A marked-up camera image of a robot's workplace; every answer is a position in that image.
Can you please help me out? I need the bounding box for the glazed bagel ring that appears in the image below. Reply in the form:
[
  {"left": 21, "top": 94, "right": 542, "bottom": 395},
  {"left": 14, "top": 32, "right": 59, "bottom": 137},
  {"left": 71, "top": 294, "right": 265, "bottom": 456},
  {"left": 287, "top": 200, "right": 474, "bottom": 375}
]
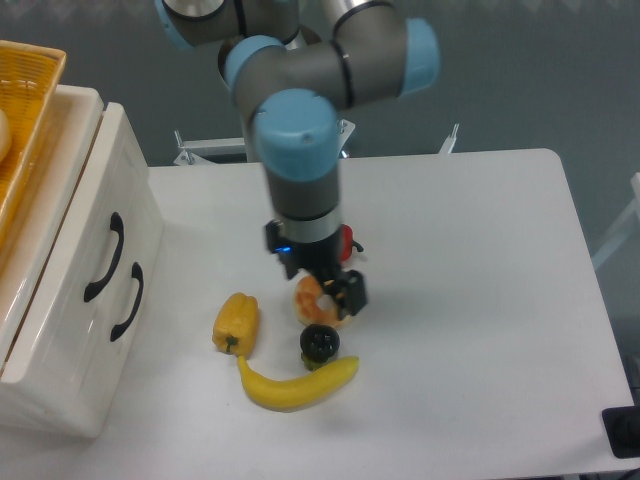
[{"left": 292, "top": 273, "right": 356, "bottom": 330}]

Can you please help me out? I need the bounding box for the black lower drawer handle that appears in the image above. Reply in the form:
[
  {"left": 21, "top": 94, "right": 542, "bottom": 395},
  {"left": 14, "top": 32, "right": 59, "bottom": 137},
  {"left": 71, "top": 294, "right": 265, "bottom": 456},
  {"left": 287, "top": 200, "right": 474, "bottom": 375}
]
[{"left": 110, "top": 262, "right": 145, "bottom": 342}]

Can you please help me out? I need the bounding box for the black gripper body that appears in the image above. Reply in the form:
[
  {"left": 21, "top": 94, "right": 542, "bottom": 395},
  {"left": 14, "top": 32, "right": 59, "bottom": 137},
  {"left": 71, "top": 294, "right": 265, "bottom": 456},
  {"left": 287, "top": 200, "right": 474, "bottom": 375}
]
[{"left": 264, "top": 218, "right": 348, "bottom": 286}]

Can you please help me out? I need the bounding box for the red bell pepper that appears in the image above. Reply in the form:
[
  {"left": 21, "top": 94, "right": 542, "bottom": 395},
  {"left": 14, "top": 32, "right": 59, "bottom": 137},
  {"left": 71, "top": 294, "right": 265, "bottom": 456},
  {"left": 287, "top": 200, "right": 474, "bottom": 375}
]
[{"left": 340, "top": 224, "right": 364, "bottom": 263}]

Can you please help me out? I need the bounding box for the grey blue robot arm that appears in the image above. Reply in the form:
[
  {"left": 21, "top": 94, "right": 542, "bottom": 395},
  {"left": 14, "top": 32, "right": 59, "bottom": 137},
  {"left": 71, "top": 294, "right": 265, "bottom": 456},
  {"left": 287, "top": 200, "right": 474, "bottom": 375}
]
[{"left": 156, "top": 1, "right": 440, "bottom": 316}]

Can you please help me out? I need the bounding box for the yellow banana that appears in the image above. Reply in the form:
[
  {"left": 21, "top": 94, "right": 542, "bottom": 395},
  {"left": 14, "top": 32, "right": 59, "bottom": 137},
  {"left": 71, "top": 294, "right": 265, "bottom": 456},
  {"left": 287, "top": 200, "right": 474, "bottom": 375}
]
[{"left": 237, "top": 356, "right": 360, "bottom": 412}]

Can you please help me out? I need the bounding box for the white drawer cabinet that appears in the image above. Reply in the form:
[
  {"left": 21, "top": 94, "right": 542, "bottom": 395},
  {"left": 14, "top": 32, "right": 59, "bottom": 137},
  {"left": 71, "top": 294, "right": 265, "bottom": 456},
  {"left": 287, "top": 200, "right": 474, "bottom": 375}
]
[{"left": 1, "top": 85, "right": 164, "bottom": 437}]

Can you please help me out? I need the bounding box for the yellow bell pepper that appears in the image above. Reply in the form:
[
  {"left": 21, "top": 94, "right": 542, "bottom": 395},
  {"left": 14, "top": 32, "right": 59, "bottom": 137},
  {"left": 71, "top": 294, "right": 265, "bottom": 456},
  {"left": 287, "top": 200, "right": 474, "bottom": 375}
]
[{"left": 212, "top": 292, "right": 260, "bottom": 357}]

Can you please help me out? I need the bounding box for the black device at edge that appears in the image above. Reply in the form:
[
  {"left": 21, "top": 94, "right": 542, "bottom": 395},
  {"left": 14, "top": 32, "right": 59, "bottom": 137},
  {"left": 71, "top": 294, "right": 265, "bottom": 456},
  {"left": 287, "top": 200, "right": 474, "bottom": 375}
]
[{"left": 601, "top": 406, "right": 640, "bottom": 459}]

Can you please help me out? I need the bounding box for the white top drawer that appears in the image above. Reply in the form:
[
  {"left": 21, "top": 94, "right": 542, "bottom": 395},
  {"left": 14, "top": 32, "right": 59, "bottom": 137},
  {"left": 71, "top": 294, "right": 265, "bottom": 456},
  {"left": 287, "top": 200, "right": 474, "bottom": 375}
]
[{"left": 3, "top": 103, "right": 163, "bottom": 388}]

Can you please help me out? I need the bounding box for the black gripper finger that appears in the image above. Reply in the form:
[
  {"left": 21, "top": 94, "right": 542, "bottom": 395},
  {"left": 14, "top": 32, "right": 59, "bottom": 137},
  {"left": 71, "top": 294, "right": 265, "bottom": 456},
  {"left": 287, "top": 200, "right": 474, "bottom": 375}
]
[{"left": 333, "top": 270, "right": 368, "bottom": 316}]

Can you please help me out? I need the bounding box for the black drawer handle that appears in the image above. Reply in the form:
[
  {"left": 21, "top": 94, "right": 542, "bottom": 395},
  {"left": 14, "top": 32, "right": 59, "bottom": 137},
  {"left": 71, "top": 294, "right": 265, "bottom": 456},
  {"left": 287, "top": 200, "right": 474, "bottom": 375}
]
[
  {"left": 82, "top": 211, "right": 125, "bottom": 303},
  {"left": 110, "top": 262, "right": 145, "bottom": 342}
]

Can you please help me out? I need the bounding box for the white chair frame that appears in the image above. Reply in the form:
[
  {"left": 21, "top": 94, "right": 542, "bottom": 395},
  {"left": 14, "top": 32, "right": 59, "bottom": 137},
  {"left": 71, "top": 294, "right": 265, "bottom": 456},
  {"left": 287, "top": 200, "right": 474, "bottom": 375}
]
[{"left": 591, "top": 173, "right": 639, "bottom": 271}]

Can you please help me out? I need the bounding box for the black top drawer handle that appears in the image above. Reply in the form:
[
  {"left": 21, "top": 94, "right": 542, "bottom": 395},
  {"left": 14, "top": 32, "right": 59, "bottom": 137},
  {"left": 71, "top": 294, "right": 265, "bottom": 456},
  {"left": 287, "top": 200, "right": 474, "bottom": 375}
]
[{"left": 82, "top": 211, "right": 125, "bottom": 303}]

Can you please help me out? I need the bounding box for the white metal frame bracket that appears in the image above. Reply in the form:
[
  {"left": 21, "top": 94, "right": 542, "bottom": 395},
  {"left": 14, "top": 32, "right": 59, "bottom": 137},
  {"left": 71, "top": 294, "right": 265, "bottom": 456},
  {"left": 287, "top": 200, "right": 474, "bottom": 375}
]
[{"left": 438, "top": 123, "right": 460, "bottom": 155}]

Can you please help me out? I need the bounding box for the yellow wicker basket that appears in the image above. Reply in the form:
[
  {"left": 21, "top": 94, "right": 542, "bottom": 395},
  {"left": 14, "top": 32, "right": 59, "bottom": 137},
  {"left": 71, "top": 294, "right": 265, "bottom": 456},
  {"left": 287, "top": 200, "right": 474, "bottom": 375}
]
[{"left": 1, "top": 40, "right": 67, "bottom": 239}]

